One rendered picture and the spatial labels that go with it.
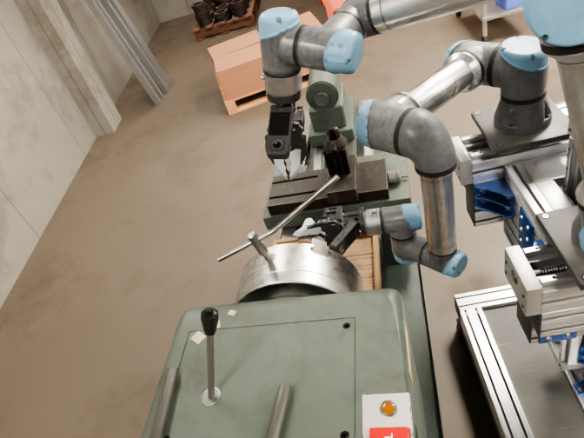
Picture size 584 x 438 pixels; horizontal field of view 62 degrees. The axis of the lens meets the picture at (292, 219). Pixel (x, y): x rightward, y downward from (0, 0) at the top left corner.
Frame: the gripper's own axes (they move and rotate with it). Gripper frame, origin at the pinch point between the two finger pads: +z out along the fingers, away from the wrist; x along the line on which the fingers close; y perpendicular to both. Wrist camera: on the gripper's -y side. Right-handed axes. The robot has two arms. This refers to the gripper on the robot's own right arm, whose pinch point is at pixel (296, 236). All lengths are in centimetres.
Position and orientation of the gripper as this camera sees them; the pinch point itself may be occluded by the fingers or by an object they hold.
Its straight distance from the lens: 141.9
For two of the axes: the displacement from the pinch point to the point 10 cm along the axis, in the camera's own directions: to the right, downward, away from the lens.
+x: -2.6, -7.4, -6.2
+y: 1.0, -6.6, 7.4
